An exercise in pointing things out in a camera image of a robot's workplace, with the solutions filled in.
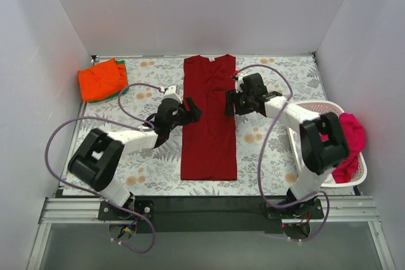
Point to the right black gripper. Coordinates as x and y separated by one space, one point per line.
236 102

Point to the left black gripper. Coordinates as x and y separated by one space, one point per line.
187 111

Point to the dark red t shirt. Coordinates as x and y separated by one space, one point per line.
209 145

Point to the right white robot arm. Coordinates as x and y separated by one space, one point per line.
322 140

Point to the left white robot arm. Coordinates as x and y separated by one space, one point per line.
97 158

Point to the floral table cloth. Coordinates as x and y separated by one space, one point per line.
264 157

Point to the folded green t shirt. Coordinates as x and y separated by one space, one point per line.
114 80

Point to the white plastic laundry basket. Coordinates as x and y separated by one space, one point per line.
325 107

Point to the folded orange t shirt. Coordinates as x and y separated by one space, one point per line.
88 81

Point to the pink t shirt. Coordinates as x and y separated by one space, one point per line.
356 139

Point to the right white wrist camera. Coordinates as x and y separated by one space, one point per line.
238 83

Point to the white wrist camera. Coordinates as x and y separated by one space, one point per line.
171 92
238 83

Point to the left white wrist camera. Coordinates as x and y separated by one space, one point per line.
171 92

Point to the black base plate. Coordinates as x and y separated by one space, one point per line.
218 214

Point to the aluminium frame rail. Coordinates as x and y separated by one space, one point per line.
89 210

